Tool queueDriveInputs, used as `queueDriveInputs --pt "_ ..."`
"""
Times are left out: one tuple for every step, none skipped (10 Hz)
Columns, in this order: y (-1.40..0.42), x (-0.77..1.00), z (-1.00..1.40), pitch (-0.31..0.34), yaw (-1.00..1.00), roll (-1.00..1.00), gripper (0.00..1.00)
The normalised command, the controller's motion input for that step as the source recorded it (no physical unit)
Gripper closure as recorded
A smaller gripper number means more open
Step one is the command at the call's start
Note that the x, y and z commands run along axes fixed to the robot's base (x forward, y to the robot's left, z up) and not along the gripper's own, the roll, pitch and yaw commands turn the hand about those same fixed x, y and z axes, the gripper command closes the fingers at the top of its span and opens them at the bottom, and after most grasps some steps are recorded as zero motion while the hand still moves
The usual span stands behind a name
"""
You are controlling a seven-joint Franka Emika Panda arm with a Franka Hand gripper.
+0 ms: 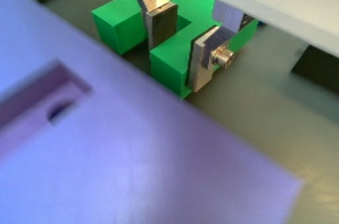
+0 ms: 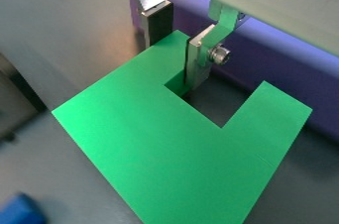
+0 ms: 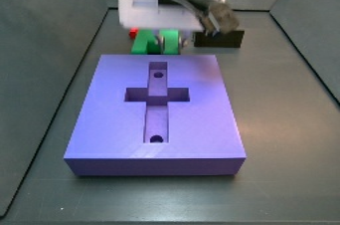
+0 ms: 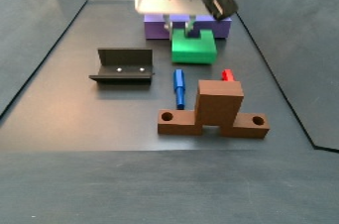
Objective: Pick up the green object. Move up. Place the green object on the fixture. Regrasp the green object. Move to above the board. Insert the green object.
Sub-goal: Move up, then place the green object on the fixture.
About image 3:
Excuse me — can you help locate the purple board with cross slot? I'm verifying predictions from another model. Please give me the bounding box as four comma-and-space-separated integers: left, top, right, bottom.
64, 55, 245, 176

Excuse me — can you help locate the red peg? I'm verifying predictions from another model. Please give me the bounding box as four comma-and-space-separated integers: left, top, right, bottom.
129, 28, 138, 39

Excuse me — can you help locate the black fixture bracket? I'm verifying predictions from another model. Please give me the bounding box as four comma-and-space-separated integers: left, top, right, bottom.
193, 30, 244, 48

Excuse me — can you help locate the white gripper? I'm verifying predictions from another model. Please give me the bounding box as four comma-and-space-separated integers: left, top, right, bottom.
118, 0, 202, 52

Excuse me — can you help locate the green U-shaped block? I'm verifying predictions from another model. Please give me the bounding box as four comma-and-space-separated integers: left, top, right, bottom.
132, 29, 178, 55

